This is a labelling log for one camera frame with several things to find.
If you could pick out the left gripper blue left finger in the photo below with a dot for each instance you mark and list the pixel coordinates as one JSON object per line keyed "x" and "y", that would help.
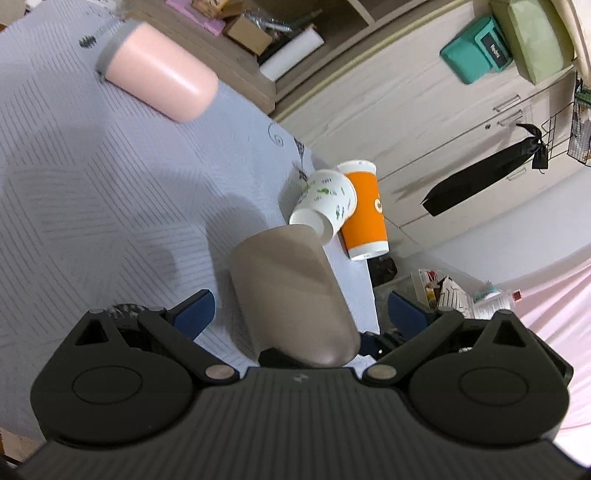
{"x": 193, "y": 315}

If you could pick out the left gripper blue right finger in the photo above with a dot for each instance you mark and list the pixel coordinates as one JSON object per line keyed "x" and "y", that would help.
{"x": 409, "y": 318}

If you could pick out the taupe metal tumbler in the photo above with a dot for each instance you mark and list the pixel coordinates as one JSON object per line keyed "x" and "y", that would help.
{"x": 291, "y": 302}

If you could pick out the orange paper cup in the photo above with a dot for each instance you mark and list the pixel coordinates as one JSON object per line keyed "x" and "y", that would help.
{"x": 365, "y": 232}

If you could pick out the white floral paper cup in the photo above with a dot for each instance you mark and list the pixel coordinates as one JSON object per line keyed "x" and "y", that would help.
{"x": 327, "y": 202}

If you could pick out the pile of papers and packages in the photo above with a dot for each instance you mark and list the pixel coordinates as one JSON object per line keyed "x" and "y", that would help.
{"x": 436, "y": 290}

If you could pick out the white patterned tablecloth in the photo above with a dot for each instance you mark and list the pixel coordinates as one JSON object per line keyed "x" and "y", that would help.
{"x": 105, "y": 201}

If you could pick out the pink sheet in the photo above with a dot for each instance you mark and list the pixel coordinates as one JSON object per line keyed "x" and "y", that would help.
{"x": 555, "y": 305}

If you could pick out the black ribbon bow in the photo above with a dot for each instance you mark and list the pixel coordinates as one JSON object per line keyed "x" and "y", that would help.
{"x": 470, "y": 181}

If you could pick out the beige wardrobe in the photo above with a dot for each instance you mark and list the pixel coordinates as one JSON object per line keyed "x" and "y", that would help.
{"x": 402, "y": 107}

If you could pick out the pink tumbler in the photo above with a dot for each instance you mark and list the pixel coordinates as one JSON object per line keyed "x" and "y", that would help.
{"x": 148, "y": 65}

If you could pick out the white paper towel roll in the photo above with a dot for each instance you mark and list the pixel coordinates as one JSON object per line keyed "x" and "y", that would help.
{"x": 293, "y": 53}

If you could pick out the teal pouch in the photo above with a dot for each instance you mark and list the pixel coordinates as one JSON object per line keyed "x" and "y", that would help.
{"x": 479, "y": 49}

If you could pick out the wooden shelf unit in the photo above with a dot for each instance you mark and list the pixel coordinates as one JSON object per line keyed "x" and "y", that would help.
{"x": 349, "y": 28}

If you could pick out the pink flat box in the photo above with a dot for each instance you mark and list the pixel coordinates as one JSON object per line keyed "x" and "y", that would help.
{"x": 213, "y": 26}

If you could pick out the small cardboard box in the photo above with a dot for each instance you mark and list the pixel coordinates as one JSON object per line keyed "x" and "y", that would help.
{"x": 248, "y": 35}

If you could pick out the green cushion bag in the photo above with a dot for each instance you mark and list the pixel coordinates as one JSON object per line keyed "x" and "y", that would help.
{"x": 536, "y": 36}

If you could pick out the black wire basket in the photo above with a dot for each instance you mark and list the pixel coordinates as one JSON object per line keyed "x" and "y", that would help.
{"x": 575, "y": 124}

